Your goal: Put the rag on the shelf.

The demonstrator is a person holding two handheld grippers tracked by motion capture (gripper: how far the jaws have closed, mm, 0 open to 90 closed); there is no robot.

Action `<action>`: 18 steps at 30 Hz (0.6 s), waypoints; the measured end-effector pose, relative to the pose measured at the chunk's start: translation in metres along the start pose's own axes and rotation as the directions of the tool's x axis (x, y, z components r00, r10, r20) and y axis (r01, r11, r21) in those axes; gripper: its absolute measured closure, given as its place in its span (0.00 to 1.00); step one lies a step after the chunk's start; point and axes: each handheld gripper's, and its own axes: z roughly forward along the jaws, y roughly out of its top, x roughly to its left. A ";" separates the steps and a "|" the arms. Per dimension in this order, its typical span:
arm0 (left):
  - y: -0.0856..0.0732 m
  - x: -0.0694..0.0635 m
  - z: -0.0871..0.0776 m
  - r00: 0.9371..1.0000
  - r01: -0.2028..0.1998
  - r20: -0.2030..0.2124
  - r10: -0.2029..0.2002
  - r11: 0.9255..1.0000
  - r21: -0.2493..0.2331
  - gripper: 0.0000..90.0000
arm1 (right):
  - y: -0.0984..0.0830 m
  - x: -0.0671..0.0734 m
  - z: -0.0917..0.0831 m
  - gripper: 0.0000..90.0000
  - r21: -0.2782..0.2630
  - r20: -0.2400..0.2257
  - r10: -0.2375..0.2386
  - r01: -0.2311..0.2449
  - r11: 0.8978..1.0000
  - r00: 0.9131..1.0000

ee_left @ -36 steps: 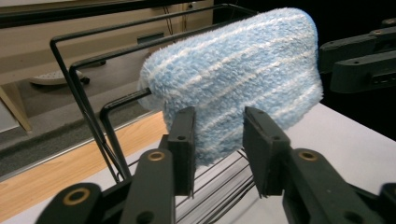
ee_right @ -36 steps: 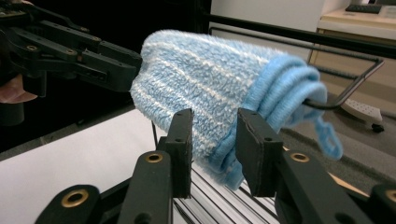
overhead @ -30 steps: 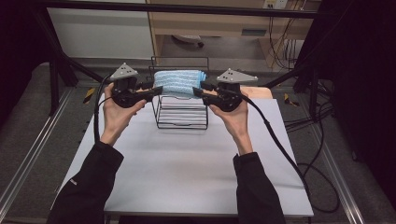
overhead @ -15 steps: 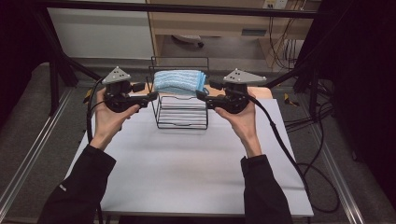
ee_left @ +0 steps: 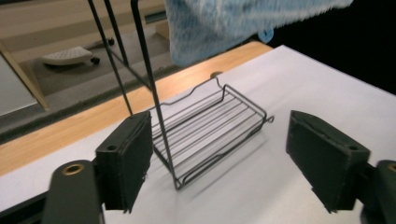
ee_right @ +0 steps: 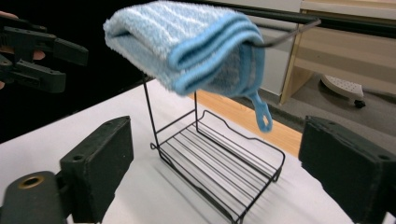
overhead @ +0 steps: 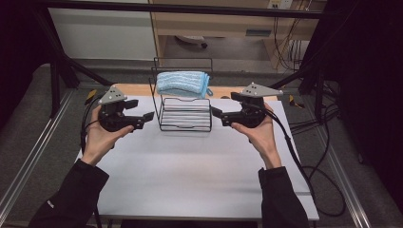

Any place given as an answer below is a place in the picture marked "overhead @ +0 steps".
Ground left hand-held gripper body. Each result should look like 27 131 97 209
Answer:
98 85 144 133

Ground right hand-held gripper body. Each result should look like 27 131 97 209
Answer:
221 82 284 128

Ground black wire rack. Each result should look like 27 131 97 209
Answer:
148 57 214 133

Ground blue striped cloth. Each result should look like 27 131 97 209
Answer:
156 70 214 100

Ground person's left hand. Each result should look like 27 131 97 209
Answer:
81 105 135 167

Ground person's right hand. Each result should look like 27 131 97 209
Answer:
231 103 283 170

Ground yellow black tape strip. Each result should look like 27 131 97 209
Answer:
288 94 306 109
84 88 98 106

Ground black metal stand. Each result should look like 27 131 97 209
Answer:
31 9 113 119
269 61 327 123

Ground white chair base with caster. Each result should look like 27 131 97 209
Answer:
175 34 209 49

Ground white cabinet panel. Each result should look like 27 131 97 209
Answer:
47 8 158 61

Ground light wooden desk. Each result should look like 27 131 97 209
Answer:
148 0 327 69

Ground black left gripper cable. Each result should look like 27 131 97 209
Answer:
80 94 107 155

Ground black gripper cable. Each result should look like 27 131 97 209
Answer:
261 106 347 219
80 94 107 155

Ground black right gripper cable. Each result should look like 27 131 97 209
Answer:
261 106 347 219

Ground black floor cables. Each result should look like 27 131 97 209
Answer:
288 80 342 136

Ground hanging cable bundle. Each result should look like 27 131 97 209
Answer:
273 17 311 71

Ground aluminium floor rail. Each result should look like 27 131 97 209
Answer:
317 126 373 228
0 89 75 217

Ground black horizontal frame bar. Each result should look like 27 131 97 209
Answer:
41 0 327 19

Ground white wall socket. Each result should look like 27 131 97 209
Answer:
267 0 294 10

